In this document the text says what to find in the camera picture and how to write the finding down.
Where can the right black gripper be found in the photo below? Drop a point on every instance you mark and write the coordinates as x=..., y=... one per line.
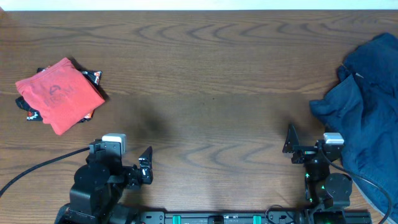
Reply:
x=292, y=145

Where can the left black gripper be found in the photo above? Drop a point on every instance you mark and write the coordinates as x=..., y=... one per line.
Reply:
x=135, y=182

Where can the navy blue garment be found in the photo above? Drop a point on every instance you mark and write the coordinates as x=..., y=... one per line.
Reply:
x=363, y=109

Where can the orange printed t-shirt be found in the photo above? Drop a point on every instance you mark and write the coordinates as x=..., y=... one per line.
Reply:
x=61, y=94

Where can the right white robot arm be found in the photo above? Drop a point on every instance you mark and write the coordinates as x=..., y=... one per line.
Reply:
x=327, y=193

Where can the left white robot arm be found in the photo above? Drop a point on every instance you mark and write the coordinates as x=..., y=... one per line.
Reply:
x=99, y=185

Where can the black printed folded t-shirt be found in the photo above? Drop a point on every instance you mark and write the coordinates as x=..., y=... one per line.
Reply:
x=34, y=115

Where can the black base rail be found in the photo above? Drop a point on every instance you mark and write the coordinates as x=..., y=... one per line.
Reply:
x=268, y=217

